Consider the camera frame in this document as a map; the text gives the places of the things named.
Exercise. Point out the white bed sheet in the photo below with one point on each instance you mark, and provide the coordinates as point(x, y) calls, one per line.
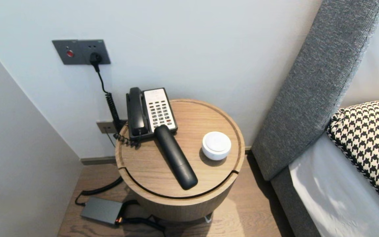
point(334, 197)

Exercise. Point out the black telephone base white keypad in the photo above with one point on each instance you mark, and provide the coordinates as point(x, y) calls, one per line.
point(160, 112)

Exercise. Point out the grey fabric headboard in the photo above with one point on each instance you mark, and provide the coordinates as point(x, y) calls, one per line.
point(308, 98)

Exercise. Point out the black power plug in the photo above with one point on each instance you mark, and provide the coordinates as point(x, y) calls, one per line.
point(95, 59)

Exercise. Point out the long black rounded device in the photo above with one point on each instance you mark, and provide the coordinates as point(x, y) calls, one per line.
point(176, 158)

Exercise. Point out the beige low wall plate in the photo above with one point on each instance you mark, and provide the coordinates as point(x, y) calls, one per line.
point(105, 126)

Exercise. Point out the white round puck device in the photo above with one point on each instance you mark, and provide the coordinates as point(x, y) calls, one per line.
point(216, 144)

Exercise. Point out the grey fabric bed base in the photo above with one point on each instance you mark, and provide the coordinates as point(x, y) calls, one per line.
point(291, 210)

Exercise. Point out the round wooden bedside table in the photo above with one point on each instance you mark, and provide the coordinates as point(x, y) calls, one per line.
point(196, 121)

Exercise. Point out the dark grey wall socket panel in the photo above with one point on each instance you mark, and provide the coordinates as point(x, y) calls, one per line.
point(77, 49)

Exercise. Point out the black white houndstooth pillow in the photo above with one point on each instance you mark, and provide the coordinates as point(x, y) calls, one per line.
point(370, 138)

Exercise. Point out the black telephone handset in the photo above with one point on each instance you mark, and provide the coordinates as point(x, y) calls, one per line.
point(137, 115)

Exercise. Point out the grey power adapter box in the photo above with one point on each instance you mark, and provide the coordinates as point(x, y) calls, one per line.
point(100, 210)

